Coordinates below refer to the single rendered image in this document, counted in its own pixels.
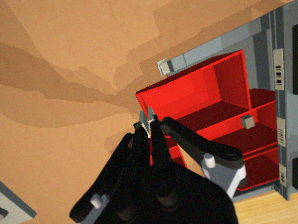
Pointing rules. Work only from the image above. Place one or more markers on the red open-front bin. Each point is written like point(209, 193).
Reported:
point(203, 96)
point(262, 135)
point(175, 152)
point(262, 168)

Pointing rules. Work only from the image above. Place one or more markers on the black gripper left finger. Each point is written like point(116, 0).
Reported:
point(113, 180)

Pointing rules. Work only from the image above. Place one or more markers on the dark green case with orange latches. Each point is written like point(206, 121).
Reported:
point(295, 58)

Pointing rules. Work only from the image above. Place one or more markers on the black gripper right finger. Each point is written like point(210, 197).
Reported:
point(222, 164)

